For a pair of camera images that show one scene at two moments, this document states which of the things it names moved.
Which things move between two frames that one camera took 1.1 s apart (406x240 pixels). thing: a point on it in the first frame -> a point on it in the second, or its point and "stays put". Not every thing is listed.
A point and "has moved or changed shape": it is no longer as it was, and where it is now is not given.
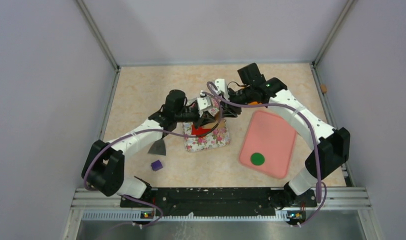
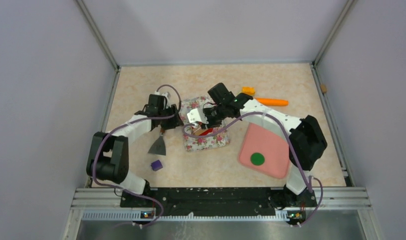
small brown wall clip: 323,88 stays put
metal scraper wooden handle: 158,147 stays put
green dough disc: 257,158 stays put
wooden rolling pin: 221,125 has moved or changed shape
